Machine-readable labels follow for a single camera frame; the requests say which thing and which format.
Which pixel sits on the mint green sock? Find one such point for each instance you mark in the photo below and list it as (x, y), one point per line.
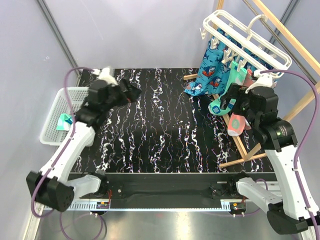
(236, 75)
(64, 122)

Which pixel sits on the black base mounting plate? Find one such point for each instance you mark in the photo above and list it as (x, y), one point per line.
(163, 191)

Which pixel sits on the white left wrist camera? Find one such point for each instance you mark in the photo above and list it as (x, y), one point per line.
(105, 74)

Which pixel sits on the aluminium rail with cable duct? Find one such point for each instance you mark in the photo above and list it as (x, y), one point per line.
(176, 191)

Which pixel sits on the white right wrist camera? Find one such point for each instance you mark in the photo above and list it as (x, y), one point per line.
(263, 80)

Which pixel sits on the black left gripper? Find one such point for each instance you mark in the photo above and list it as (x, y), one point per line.
(132, 94)

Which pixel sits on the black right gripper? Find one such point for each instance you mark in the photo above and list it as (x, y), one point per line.
(235, 91)

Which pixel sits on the blue shark sock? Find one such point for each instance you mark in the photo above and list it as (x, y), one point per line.
(213, 74)
(258, 62)

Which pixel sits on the white clip sock hanger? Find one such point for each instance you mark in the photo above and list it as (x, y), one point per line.
(246, 37)

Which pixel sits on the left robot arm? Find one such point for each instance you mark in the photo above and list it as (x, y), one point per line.
(75, 135)

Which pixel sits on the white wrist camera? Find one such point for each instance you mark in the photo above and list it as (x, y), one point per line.
(263, 80)
(105, 74)

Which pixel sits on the white plastic basket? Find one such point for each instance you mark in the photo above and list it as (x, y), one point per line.
(49, 135)

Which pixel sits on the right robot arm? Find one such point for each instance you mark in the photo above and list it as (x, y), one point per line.
(280, 150)

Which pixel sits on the pink sock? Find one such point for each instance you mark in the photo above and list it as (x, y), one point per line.
(237, 124)

